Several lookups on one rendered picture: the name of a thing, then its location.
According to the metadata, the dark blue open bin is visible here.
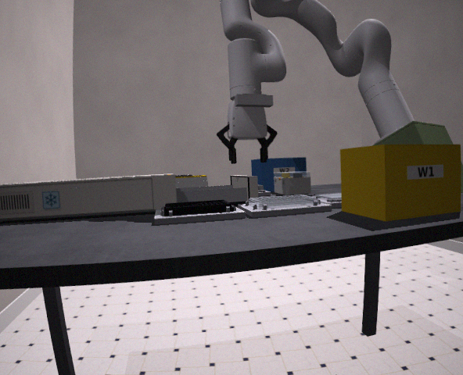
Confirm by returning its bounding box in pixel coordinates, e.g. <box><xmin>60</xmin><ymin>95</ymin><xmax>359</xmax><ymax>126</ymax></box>
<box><xmin>251</xmin><ymin>157</ymin><xmax>307</xmax><ymax>192</ymax></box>

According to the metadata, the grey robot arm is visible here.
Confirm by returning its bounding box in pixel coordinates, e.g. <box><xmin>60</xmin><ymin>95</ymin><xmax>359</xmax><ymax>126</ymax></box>
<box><xmin>220</xmin><ymin>0</ymin><xmax>415</xmax><ymax>143</ymax></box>

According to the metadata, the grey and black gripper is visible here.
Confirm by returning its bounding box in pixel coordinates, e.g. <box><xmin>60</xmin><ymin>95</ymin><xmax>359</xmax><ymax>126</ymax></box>
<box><xmin>217</xmin><ymin>100</ymin><xmax>277</xmax><ymax>164</ymax></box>

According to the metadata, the yellow box labelled w1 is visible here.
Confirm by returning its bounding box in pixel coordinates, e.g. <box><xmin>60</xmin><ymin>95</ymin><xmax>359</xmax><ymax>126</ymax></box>
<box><xmin>340</xmin><ymin>145</ymin><xmax>461</xmax><ymax>221</ymax></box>

